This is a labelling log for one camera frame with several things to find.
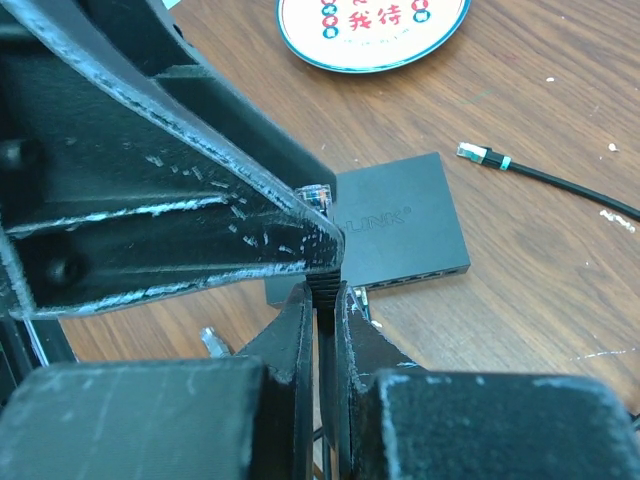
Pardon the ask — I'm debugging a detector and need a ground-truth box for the black ethernet cable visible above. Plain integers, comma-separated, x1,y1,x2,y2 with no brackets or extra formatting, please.
296,183,342,480
455,140,640,223

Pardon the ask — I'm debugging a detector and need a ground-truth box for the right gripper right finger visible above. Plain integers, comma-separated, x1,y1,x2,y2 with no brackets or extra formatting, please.
334,287,639,479

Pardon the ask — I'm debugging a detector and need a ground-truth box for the grey ethernet cable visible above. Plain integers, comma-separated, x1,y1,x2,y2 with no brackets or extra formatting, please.
199,325,235,358

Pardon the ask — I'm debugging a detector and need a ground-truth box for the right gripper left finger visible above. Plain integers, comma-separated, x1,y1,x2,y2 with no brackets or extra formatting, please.
1,284,313,479

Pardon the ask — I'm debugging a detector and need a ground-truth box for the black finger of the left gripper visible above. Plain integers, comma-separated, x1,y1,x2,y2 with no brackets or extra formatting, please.
1,1,345,320

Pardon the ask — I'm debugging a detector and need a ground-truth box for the round white patterned plate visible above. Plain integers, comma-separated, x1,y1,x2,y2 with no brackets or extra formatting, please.
276,0,472,74

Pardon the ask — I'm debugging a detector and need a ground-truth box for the black network switch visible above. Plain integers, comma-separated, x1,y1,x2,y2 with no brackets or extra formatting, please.
263,151,471,309

